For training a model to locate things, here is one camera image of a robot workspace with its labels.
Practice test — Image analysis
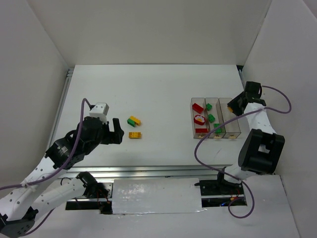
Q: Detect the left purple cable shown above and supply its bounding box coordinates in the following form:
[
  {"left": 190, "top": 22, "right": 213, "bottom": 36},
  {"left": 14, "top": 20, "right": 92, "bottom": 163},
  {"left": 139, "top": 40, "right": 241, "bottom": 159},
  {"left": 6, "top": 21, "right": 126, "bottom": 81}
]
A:
[{"left": 0, "top": 98, "right": 95, "bottom": 235}]

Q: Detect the red flower lego piece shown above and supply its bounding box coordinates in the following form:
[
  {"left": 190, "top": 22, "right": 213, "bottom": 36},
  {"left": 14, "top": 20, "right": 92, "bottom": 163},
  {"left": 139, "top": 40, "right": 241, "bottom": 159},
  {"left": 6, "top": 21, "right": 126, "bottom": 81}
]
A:
[{"left": 194, "top": 115, "right": 206, "bottom": 125}]

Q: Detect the green lego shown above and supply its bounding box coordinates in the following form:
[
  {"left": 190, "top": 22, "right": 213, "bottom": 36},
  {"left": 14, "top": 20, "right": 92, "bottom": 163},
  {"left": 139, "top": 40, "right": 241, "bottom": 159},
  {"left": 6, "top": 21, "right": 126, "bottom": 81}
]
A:
[
  {"left": 213, "top": 123, "right": 222, "bottom": 134},
  {"left": 127, "top": 119, "right": 136, "bottom": 127}
]

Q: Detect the yellow sloped lego brick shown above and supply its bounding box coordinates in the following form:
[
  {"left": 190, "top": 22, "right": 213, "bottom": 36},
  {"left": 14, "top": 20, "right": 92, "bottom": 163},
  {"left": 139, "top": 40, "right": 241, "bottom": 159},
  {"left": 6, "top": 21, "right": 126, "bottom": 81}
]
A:
[{"left": 130, "top": 116, "right": 141, "bottom": 126}]

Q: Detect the small red lego piece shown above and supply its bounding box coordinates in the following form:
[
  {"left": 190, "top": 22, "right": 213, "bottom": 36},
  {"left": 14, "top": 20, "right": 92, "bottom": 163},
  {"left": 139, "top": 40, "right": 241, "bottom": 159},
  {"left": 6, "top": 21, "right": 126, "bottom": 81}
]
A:
[{"left": 192, "top": 103, "right": 204, "bottom": 114}]

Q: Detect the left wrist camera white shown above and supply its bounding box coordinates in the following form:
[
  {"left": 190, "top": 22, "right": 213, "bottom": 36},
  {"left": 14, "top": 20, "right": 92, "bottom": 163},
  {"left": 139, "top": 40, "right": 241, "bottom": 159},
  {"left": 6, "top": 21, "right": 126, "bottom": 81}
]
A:
[{"left": 89, "top": 103, "right": 109, "bottom": 124}]

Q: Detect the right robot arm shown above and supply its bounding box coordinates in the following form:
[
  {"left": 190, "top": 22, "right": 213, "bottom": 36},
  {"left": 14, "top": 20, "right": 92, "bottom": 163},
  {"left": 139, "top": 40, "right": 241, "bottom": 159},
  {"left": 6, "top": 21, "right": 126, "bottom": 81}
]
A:
[{"left": 217, "top": 81, "right": 285, "bottom": 189}]

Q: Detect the purple cable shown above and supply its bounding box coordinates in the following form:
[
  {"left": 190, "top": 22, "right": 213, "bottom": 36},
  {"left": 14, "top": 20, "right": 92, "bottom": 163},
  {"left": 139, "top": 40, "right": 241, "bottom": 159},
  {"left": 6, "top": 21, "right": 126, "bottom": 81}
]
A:
[
  {"left": 0, "top": 98, "right": 95, "bottom": 235},
  {"left": 194, "top": 85, "right": 292, "bottom": 219}
]

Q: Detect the green 2x2 lego brick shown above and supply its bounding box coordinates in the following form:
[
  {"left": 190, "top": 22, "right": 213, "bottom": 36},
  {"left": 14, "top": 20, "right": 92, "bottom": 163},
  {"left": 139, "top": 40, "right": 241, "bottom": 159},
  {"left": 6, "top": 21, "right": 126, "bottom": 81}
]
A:
[{"left": 208, "top": 114, "right": 216, "bottom": 123}]

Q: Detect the white foil cover plate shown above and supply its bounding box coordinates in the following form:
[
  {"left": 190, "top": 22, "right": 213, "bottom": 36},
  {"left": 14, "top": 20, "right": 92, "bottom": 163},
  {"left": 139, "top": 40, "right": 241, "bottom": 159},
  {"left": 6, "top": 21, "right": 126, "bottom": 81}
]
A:
[{"left": 112, "top": 178, "right": 203, "bottom": 214}]

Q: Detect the small green lego brick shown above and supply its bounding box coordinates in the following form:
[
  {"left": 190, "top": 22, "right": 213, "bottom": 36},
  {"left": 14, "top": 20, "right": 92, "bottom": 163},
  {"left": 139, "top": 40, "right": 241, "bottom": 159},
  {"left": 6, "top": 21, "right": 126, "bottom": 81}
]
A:
[{"left": 206, "top": 103, "right": 212, "bottom": 111}]

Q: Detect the right clear container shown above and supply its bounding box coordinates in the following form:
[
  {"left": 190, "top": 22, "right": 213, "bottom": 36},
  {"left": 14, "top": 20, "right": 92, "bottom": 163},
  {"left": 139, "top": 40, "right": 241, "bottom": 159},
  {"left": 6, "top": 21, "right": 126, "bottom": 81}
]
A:
[{"left": 219, "top": 98, "right": 241, "bottom": 139}]

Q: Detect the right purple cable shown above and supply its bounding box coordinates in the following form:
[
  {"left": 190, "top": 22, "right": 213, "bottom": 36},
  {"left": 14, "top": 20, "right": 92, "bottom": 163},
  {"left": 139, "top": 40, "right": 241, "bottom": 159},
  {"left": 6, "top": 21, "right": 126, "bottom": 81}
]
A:
[{"left": 194, "top": 85, "right": 292, "bottom": 219}]

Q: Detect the middle clear container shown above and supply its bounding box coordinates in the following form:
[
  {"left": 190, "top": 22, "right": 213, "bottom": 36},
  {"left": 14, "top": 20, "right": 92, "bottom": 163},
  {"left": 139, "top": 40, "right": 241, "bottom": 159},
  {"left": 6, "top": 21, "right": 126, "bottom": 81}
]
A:
[{"left": 205, "top": 98, "right": 225, "bottom": 139}]

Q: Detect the red lego brick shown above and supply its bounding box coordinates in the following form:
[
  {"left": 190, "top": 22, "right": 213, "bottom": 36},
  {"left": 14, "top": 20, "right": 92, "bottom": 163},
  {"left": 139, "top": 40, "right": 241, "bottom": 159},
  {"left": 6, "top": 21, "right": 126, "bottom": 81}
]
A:
[{"left": 195, "top": 128, "right": 209, "bottom": 133}]

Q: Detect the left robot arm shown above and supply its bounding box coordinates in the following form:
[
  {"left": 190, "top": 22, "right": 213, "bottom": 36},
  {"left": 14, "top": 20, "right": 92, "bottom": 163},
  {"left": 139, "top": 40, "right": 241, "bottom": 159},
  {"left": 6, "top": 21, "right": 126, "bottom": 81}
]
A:
[{"left": 0, "top": 117, "right": 124, "bottom": 238}]

